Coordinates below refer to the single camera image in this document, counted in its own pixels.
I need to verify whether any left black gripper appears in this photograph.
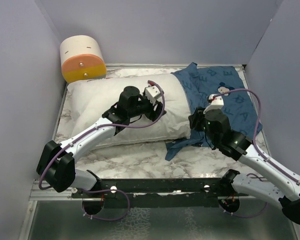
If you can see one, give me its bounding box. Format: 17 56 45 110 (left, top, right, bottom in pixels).
128 88 166 122

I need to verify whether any blue cartoon print pillowcase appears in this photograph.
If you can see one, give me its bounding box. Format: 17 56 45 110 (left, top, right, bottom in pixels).
165 62 257 161

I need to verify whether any white pillow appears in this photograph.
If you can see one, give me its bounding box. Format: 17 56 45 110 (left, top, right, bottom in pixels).
67 73 191 148

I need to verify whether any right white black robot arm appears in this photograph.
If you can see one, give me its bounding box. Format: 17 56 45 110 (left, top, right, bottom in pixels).
188 107 300 225

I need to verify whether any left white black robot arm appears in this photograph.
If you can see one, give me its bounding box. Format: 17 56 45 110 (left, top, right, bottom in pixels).
36 81 166 198

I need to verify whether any cream orange cylindrical container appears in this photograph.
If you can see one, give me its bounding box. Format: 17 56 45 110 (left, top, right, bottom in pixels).
59 35 107 84

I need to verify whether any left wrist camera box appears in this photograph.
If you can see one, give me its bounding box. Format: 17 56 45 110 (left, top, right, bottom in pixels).
144 85 164 106

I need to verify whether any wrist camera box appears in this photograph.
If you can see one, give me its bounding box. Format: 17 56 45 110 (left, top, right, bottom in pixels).
144 85 164 106
203 94 224 114

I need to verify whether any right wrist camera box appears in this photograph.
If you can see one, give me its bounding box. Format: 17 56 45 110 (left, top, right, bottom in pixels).
203 94 224 114

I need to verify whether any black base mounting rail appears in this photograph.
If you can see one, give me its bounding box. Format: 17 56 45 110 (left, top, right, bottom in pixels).
71 178 241 209

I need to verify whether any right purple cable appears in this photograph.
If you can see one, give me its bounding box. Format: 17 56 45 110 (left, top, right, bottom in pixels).
208 88 300 217

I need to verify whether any aluminium frame rail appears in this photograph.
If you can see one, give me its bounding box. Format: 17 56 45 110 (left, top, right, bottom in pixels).
29 179 77 201

